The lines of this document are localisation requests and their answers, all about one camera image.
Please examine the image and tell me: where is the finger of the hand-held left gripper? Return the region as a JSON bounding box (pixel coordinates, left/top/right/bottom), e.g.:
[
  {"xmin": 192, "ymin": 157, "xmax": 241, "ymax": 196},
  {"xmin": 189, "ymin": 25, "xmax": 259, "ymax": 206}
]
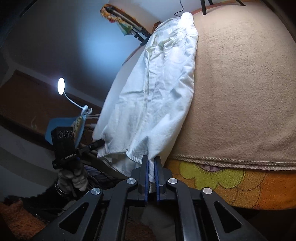
[{"xmin": 89, "ymin": 139, "xmax": 104, "ymax": 150}]

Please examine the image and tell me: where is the black power cable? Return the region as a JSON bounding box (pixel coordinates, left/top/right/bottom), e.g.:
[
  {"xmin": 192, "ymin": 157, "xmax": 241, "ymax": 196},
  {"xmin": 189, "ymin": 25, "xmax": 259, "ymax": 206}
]
[{"xmin": 173, "ymin": 0, "xmax": 185, "ymax": 17}]

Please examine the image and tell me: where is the white clip-on desk lamp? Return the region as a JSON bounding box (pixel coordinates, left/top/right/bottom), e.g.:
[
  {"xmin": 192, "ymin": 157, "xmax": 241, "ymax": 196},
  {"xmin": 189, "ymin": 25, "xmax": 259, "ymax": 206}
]
[{"xmin": 57, "ymin": 77, "xmax": 100, "ymax": 121}]

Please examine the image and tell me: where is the orange floral bed sheet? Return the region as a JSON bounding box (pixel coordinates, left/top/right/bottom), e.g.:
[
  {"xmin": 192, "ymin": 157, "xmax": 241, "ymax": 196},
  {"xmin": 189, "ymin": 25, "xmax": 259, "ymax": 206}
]
[{"xmin": 121, "ymin": 0, "xmax": 296, "ymax": 210}]

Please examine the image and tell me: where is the orange fuzzy cloth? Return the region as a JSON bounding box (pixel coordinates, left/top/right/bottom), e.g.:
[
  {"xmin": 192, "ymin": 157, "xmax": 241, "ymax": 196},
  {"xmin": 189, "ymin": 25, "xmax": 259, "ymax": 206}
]
[{"xmin": 0, "ymin": 199, "xmax": 47, "ymax": 240}]

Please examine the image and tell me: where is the person's left hand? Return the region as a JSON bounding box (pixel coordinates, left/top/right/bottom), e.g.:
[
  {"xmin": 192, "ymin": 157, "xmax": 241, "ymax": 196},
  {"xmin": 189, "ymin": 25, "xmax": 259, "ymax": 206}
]
[{"xmin": 57, "ymin": 162, "xmax": 89, "ymax": 194}]

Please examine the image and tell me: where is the blue board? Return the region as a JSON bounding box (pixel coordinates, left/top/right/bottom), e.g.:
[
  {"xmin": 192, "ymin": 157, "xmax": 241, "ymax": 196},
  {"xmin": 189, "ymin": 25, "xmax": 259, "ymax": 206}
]
[{"xmin": 45, "ymin": 117, "xmax": 86, "ymax": 145}]

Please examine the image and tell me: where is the brown wooden panel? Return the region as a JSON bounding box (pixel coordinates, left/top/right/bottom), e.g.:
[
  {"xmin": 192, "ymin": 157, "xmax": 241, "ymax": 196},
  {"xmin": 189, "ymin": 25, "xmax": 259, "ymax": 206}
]
[{"xmin": 0, "ymin": 70, "xmax": 104, "ymax": 149}]

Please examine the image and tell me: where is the person's left forearm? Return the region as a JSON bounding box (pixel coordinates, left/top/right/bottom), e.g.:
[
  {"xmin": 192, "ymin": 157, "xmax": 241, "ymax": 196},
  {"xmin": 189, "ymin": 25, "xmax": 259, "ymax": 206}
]
[{"xmin": 5, "ymin": 190, "xmax": 77, "ymax": 220}]

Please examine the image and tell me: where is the white long-sleeved shirt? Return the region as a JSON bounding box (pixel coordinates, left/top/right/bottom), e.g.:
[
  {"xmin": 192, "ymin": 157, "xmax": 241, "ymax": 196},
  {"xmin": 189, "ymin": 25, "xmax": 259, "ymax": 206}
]
[{"xmin": 92, "ymin": 12, "xmax": 199, "ymax": 193}]

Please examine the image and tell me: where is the folded black tripod stand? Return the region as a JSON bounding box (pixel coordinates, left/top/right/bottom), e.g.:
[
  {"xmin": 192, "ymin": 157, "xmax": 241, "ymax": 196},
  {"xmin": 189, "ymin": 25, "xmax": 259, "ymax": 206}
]
[{"xmin": 104, "ymin": 6, "xmax": 153, "ymax": 45}]

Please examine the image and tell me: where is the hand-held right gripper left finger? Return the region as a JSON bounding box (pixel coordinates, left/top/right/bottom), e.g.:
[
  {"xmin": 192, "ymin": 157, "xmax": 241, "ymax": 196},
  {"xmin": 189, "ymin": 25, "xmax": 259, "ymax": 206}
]
[{"xmin": 32, "ymin": 155, "xmax": 149, "ymax": 241}]

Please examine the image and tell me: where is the metal wristband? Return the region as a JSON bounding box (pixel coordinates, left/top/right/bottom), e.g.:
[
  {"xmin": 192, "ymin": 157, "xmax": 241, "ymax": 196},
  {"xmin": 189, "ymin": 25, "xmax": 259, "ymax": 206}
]
[{"xmin": 54, "ymin": 183, "xmax": 70, "ymax": 197}]

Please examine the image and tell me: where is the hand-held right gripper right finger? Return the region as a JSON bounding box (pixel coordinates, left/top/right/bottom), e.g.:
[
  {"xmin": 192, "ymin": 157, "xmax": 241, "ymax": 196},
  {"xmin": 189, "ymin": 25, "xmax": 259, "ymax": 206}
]
[{"xmin": 154, "ymin": 156, "xmax": 270, "ymax": 241}]

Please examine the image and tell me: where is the colourful patterned cloth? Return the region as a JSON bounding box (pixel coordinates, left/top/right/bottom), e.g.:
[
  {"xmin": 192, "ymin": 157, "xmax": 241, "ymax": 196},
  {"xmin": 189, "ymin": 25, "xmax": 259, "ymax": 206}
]
[{"xmin": 100, "ymin": 5, "xmax": 134, "ymax": 36}]

